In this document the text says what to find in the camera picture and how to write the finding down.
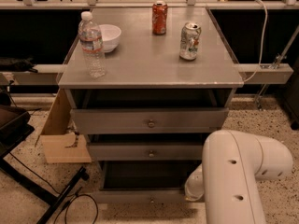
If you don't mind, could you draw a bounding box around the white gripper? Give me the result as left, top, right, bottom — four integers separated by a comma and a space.
184, 165, 204, 202

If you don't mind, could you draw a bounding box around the grey bottom drawer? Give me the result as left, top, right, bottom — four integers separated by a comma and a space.
93, 161, 201, 203

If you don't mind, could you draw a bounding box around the grey drawer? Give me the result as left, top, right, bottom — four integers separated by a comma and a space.
93, 161, 201, 203
87, 142, 203, 161
70, 108, 228, 134

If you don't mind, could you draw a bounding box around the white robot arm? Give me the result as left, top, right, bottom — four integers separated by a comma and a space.
184, 130, 293, 224

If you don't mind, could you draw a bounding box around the grey top drawer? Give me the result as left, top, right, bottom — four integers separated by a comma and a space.
70, 108, 228, 134

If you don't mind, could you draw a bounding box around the grey middle drawer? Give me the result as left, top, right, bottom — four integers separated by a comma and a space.
87, 142, 203, 161

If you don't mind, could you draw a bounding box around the grey drawer cabinet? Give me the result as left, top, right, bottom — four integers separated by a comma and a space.
57, 7, 244, 191

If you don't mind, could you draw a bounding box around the black stand base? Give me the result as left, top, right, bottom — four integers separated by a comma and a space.
0, 159, 89, 224

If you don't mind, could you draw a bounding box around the cardboard box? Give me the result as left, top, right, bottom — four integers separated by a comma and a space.
39, 90, 92, 163

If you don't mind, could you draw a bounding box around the silver soda can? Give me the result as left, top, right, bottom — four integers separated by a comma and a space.
179, 21, 201, 61

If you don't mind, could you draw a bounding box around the white bowl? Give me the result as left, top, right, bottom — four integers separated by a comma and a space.
100, 24, 121, 53

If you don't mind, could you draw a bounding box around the orange soda can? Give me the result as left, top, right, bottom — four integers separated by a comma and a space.
152, 1, 168, 35

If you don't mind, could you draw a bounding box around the clear plastic water bottle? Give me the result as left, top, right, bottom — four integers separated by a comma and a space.
78, 11, 106, 78

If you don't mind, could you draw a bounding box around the black chair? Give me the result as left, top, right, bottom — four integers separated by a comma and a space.
0, 104, 36, 159

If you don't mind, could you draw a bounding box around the black floor cable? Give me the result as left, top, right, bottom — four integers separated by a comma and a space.
8, 152, 99, 224

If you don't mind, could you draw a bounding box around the white hanging cable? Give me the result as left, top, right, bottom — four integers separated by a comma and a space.
242, 0, 269, 84

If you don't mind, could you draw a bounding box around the metal rail frame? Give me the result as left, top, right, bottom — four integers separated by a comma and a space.
0, 0, 299, 86

